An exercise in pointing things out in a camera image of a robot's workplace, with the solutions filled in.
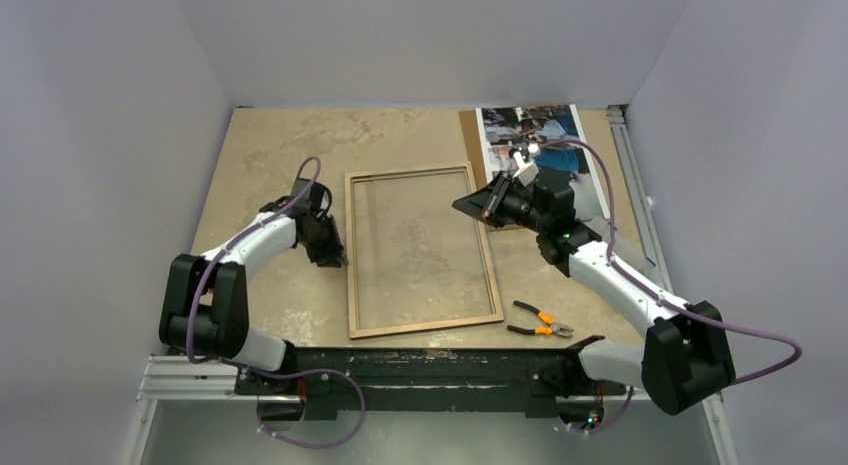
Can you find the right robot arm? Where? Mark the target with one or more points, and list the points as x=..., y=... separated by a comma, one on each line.
x=685, y=356

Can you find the printed photo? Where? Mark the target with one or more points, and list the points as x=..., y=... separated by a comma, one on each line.
x=563, y=144

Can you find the clear acrylic sheet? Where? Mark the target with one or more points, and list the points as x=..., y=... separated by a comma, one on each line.
x=417, y=250

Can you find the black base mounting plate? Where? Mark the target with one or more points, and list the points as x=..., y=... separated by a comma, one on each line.
x=533, y=382

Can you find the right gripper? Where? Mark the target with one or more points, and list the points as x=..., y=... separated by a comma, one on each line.
x=491, y=203

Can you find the black wooden picture frame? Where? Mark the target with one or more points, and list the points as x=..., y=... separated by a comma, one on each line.
x=424, y=323

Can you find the orange handled pliers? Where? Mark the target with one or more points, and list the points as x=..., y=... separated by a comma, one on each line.
x=549, y=325

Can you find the aluminium rail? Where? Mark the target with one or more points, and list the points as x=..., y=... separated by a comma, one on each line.
x=641, y=202
x=175, y=378

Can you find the brown cardboard backing board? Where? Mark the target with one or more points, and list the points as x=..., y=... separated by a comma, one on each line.
x=470, y=137

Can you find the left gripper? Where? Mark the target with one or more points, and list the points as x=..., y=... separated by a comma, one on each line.
x=331, y=255

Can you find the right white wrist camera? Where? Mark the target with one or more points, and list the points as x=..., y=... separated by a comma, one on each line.
x=524, y=157

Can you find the aluminium rail front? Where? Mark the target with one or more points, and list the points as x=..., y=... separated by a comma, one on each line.
x=175, y=378

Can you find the aluminium rail right side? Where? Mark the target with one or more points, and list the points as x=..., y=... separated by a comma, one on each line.
x=641, y=202

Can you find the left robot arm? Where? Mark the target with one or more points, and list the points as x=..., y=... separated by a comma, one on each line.
x=205, y=308

